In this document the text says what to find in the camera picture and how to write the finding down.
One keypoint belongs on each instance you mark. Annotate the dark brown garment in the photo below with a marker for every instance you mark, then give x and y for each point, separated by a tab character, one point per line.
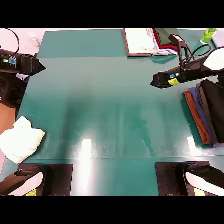
215	103

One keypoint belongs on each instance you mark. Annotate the blue garment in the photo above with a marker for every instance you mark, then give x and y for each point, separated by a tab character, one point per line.
207	123

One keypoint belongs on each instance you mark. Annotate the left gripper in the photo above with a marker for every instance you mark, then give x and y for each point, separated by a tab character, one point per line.
30	64

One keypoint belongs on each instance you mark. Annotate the orange garment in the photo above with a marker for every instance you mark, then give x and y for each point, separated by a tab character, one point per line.
198	118

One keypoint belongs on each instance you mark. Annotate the red garment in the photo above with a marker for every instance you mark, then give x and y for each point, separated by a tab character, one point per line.
159	40

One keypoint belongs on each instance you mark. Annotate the yellow green object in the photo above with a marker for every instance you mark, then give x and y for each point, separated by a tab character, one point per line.
208	35

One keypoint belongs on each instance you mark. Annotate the dark green garment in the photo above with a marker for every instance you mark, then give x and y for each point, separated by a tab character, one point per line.
165	35

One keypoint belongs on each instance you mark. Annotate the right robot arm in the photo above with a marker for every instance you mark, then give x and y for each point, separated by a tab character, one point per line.
213	61

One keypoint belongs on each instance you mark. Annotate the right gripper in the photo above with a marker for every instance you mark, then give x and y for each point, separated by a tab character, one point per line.
165	80

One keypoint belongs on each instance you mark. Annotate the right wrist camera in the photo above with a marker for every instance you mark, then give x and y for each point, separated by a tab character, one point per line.
178	41

